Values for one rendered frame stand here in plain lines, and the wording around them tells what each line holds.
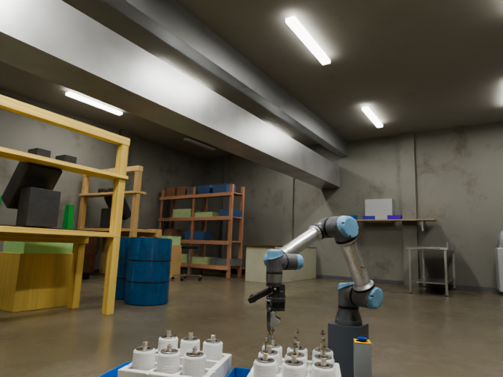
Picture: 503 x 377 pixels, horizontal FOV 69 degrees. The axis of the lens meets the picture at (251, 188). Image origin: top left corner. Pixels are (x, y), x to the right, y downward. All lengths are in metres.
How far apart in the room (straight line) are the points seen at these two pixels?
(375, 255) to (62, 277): 6.87
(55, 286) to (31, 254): 0.45
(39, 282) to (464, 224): 7.84
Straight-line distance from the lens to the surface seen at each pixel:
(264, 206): 10.57
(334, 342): 2.27
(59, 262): 4.61
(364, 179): 9.55
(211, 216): 9.05
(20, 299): 4.46
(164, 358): 1.75
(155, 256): 4.56
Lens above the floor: 0.71
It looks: 9 degrees up
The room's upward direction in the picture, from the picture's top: 2 degrees clockwise
